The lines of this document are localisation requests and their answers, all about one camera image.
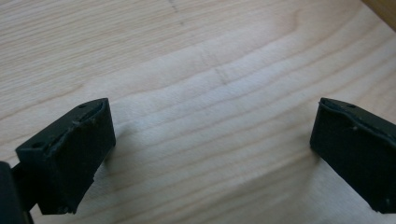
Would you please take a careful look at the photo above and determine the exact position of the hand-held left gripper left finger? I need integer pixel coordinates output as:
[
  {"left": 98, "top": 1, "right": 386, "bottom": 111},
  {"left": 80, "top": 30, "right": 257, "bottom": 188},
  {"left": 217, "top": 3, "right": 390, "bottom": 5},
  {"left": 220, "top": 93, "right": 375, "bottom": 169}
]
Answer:
[{"left": 15, "top": 98, "right": 117, "bottom": 216}]

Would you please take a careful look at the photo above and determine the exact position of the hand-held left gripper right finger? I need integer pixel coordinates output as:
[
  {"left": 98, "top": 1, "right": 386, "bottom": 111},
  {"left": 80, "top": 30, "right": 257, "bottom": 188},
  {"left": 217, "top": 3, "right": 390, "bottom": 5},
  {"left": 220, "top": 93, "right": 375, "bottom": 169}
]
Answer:
[{"left": 309, "top": 97, "right": 396, "bottom": 215}]

